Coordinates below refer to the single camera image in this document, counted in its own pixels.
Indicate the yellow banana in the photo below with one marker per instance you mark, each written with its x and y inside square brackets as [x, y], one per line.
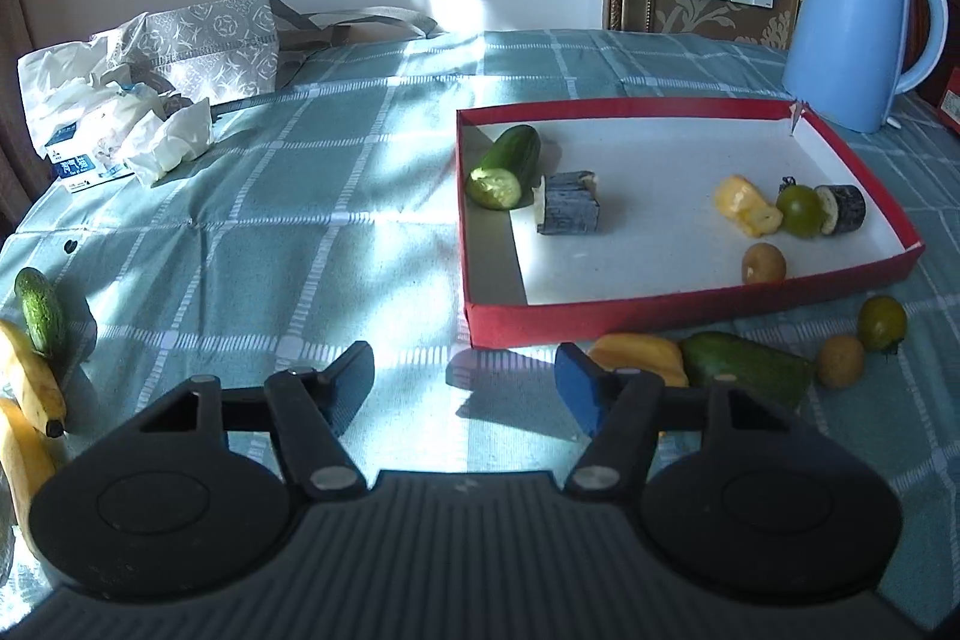
[26, 465]
[32, 382]

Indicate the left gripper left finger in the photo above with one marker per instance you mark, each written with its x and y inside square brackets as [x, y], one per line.
[310, 410]

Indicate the large cucumber half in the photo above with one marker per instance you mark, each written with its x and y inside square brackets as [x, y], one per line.
[711, 357]

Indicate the grey orange cylinder piece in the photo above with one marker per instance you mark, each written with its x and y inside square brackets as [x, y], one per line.
[566, 204]

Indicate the blue white tissue pack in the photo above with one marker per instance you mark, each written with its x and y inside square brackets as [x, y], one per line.
[82, 154]

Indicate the cucumber half in tray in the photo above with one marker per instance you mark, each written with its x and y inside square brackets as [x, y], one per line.
[505, 172]

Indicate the red cardboard box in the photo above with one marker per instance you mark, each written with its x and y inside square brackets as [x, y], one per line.
[948, 110]

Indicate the red shallow cardboard tray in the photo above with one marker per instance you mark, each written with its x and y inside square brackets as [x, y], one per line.
[663, 256]

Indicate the patterned curtain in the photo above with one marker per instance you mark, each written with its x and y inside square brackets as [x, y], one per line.
[24, 175]

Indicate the large yellow jackfruit piece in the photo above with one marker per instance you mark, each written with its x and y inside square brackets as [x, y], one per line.
[643, 352]

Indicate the grey patterned gift bag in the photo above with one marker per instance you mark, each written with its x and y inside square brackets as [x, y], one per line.
[233, 49]

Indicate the grey yellow layered block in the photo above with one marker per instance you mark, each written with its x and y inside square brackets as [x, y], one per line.
[844, 208]

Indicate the green tomato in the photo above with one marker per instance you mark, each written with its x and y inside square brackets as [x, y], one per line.
[801, 209]
[882, 325]

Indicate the crumpled white plastic bag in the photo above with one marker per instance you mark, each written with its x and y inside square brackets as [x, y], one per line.
[73, 80]

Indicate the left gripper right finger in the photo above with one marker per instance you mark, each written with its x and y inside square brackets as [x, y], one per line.
[619, 412]

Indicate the small whole cucumber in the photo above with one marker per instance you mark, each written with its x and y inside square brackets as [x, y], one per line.
[42, 311]

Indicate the wooden chair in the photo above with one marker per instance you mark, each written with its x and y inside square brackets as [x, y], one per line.
[932, 89]

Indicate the blue electric kettle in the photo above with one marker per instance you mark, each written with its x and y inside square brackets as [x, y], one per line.
[845, 60]

